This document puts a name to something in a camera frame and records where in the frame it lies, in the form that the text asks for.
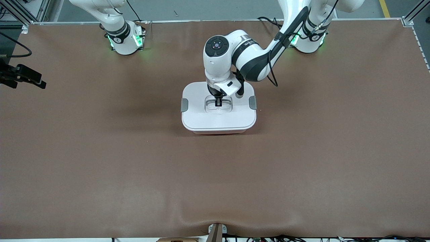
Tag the white box lid grey latches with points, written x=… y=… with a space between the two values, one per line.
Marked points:
x=218 y=119

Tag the brown table mat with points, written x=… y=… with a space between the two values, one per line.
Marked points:
x=215 y=185

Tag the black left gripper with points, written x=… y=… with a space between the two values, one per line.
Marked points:
x=212 y=91

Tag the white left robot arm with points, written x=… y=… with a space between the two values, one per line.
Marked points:
x=248 y=57

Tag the aluminium frame profile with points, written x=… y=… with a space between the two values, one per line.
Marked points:
x=415 y=11
x=20 y=11

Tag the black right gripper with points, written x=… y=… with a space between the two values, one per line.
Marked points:
x=7 y=74

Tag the pink plastic storage box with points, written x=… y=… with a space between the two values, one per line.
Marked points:
x=218 y=132

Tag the metal table edge clamp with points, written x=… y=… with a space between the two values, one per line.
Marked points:
x=217 y=232

